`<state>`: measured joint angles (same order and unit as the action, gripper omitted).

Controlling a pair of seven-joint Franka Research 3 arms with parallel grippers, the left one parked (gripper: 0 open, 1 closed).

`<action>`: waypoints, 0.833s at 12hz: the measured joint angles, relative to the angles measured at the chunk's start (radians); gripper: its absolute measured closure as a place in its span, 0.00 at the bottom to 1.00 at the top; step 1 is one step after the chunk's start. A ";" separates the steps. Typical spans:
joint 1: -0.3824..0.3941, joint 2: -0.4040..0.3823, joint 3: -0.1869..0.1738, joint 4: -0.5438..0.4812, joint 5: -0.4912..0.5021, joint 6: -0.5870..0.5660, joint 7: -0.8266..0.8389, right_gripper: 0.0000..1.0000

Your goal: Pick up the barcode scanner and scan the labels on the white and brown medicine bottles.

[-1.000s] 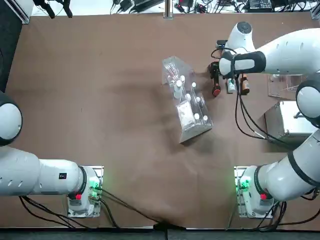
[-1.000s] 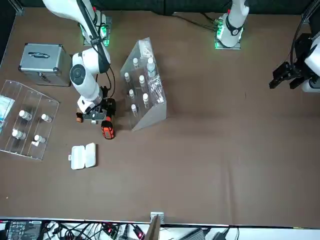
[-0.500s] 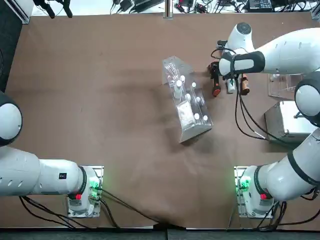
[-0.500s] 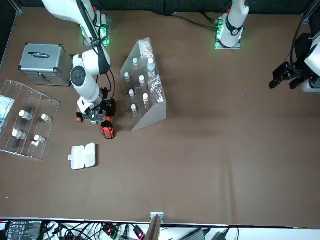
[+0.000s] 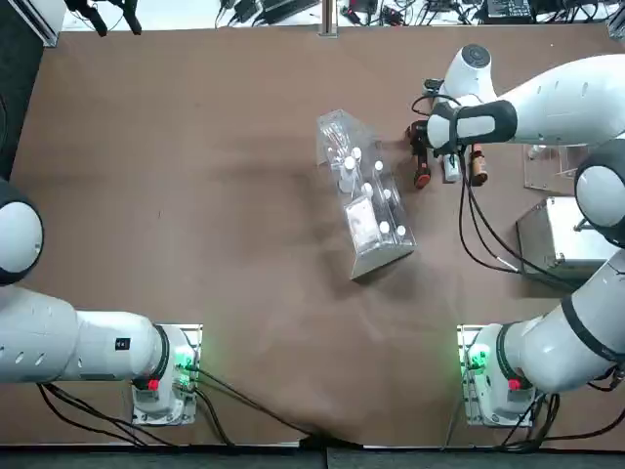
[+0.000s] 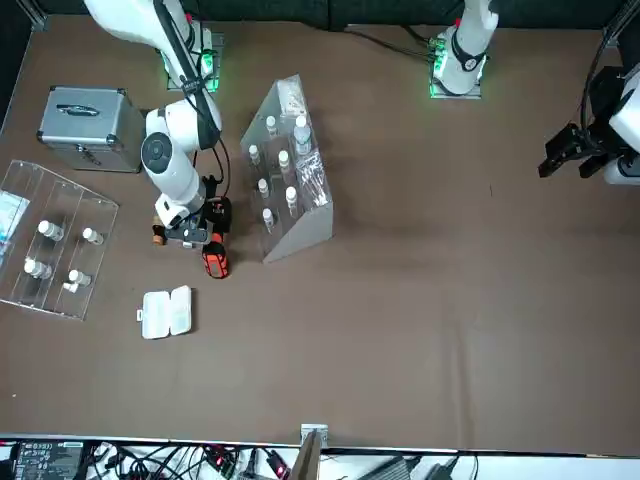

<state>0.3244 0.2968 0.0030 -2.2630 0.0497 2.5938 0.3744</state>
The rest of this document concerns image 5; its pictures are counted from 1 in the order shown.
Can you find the small white vial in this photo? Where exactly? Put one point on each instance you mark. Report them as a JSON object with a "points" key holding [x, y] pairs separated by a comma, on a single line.
{"points": [[536, 152]]}

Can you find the aluminium post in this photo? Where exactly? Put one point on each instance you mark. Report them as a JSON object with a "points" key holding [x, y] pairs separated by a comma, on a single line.
{"points": [[328, 17]]}

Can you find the white flat packet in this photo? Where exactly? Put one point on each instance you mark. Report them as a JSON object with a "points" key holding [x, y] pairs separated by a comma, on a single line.
{"points": [[361, 225]]}

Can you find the brown medicine bottle tan label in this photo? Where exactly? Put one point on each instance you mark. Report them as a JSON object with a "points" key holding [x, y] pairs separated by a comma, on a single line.
{"points": [[481, 171]]}

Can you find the large clear bottle white cap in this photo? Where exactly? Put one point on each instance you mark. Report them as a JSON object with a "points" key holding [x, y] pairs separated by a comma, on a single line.
{"points": [[348, 171]]}

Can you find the small white cap bottle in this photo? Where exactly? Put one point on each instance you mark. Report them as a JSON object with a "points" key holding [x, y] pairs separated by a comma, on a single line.
{"points": [[367, 188], [385, 227], [379, 166], [357, 153], [387, 194], [401, 230]]}

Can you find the clear acrylic compartment tray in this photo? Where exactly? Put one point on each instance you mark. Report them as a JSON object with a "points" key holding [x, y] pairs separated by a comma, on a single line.
{"points": [[542, 176]]}

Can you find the bag of cotton swabs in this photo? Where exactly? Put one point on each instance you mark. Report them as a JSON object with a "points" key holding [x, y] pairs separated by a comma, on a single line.
{"points": [[333, 139]]}

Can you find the clear acrylic display shelf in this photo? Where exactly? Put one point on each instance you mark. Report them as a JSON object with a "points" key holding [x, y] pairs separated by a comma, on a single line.
{"points": [[381, 264]]}

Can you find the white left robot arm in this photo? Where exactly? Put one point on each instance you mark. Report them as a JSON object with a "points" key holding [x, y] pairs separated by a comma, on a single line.
{"points": [[97, 352]]}

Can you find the orange black barcode scanner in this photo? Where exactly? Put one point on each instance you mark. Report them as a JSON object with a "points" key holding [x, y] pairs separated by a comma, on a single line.
{"points": [[421, 178]]}

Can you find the small dark power adapter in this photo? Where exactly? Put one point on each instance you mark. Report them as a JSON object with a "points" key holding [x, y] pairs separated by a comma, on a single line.
{"points": [[244, 10]]}

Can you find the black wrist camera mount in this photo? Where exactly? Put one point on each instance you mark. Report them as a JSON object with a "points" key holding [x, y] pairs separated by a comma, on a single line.
{"points": [[432, 85]]}

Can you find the aluminium frame profile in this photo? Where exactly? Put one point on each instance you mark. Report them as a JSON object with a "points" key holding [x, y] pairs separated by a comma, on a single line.
{"points": [[46, 27]]}

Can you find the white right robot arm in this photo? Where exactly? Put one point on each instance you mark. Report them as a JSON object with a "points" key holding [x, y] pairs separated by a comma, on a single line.
{"points": [[561, 98]]}

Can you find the silver metal case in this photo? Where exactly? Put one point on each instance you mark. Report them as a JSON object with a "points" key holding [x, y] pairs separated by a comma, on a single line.
{"points": [[542, 234]]}

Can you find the large dark power adapter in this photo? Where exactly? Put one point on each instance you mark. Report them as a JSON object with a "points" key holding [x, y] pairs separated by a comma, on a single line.
{"points": [[288, 4]]}

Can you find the black power strip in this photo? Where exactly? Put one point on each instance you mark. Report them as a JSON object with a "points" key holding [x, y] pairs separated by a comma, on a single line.
{"points": [[510, 7]]}

